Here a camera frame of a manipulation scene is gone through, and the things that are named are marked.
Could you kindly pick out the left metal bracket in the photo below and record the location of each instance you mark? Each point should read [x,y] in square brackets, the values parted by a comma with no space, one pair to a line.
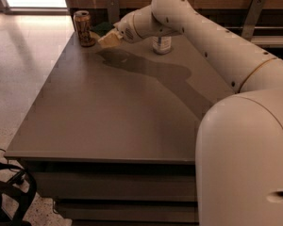
[113,8]

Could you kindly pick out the clear plastic water bottle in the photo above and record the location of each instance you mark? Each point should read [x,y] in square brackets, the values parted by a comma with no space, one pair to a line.
[162,45]

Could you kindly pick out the black chair base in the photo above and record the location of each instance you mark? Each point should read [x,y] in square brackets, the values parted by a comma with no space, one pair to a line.
[24,199]

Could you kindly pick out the grey drawer cabinet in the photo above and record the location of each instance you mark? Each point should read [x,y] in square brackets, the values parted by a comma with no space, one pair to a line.
[111,135]

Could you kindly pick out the green and yellow sponge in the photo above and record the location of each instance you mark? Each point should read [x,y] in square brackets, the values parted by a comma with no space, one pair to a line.
[102,29]

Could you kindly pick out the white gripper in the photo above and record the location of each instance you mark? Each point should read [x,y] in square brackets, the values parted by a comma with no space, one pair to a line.
[124,27]

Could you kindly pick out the grey metal shelf rail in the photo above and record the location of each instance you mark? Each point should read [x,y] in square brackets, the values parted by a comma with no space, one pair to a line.
[268,41]

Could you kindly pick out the metal bracket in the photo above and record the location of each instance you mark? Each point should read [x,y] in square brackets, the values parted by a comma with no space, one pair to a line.
[113,8]
[251,19]

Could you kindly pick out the orange drink can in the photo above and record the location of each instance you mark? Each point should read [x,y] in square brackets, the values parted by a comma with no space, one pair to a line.
[82,21]

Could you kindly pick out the right metal bracket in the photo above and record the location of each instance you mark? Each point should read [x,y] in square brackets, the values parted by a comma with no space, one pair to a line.
[251,19]

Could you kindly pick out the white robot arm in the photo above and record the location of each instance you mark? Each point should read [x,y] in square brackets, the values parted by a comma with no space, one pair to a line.
[239,146]

